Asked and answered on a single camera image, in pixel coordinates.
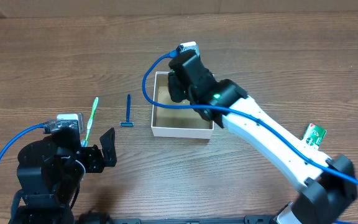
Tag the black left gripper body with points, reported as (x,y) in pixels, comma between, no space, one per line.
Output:
(94,158)

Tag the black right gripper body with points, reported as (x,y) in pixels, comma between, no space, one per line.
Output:
(176,88)

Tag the green toothbrush with cap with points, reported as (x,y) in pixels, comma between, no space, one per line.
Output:
(84,142)

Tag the blue disposable razor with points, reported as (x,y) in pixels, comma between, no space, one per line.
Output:
(127,122)

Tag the green soap packet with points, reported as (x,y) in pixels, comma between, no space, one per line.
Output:
(314,136)

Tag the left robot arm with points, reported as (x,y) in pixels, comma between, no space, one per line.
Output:
(50,171)

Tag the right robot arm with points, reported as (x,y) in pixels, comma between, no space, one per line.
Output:
(326,186)

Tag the white cardboard box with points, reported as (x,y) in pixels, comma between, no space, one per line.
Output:
(176,123)

